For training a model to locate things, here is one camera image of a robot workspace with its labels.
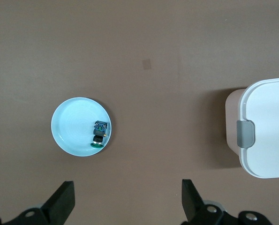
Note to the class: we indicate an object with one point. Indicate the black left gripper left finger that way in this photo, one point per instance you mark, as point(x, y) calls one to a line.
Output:
point(52, 211)

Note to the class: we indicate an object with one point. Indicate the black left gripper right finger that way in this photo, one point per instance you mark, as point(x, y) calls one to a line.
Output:
point(195, 211)

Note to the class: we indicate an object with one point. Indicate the white lidded plastic box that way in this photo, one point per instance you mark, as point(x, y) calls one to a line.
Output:
point(268, 140)

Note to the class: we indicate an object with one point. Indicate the light blue round plate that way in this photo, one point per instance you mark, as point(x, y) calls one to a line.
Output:
point(71, 126)

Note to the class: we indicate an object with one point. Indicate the square brown tape patch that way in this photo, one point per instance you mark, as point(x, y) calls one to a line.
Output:
point(147, 64)

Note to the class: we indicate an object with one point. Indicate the green push button switch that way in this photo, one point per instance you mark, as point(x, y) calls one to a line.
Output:
point(99, 134)

